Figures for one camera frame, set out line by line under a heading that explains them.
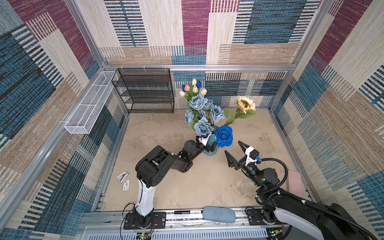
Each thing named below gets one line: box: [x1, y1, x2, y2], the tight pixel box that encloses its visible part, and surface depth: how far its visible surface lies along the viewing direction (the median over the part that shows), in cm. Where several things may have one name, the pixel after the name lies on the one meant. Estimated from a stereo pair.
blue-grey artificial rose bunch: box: [184, 94, 225, 137], surface depth 71 cm
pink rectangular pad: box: [286, 170, 305, 199], surface depth 84 cm
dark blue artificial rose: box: [215, 125, 234, 148], surface depth 54 cm
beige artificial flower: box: [224, 96, 256, 126], surface depth 70 cm
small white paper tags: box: [116, 171, 131, 191], surface depth 86 cm
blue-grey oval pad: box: [202, 206, 236, 223], surface depth 74 cm
